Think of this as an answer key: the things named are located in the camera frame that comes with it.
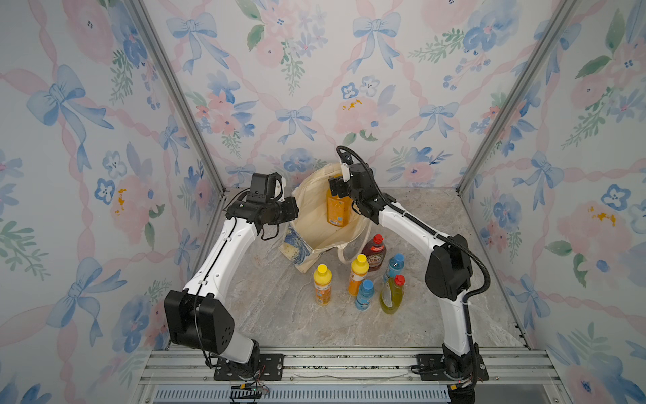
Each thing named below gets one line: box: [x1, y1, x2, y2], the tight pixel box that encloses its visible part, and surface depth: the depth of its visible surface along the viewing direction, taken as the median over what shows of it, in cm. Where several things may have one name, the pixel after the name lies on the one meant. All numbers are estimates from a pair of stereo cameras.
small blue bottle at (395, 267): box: [383, 252, 405, 284], surface depth 83 cm
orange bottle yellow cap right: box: [347, 253, 370, 297], surface depth 75 cm
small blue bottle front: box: [354, 279, 376, 312], surface depth 77 cm
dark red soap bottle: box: [361, 233, 387, 272], surface depth 87 cm
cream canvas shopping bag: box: [279, 162, 371, 274], surface depth 99 cm
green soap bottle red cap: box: [379, 274, 406, 315], surface depth 76 cm
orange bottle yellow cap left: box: [312, 263, 333, 307], surface depth 73 cm
